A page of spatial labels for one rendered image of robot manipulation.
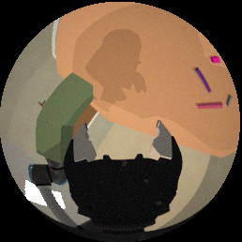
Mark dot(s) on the purple rod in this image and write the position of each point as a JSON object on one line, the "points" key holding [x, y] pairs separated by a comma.
{"points": [[203, 79]]}

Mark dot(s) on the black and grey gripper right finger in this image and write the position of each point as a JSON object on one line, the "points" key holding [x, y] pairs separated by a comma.
{"points": [[165, 149]]}

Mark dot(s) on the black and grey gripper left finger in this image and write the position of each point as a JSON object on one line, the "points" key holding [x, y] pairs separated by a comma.
{"points": [[80, 151]]}

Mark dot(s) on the pink rod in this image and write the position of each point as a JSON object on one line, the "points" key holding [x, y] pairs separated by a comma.
{"points": [[209, 105]]}

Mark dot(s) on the grey rod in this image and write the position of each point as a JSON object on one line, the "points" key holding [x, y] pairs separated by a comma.
{"points": [[229, 101]]}

